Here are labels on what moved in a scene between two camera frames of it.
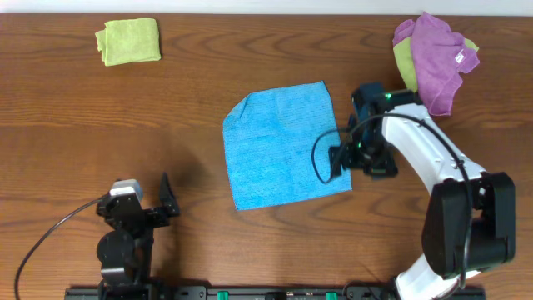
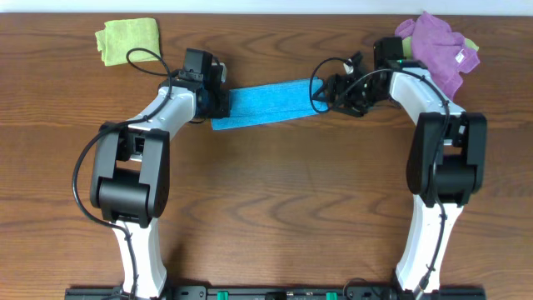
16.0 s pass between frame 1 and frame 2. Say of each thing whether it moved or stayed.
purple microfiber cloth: stayed
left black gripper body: moved
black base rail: stayed
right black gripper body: moved
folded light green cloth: stayed
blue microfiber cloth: moved
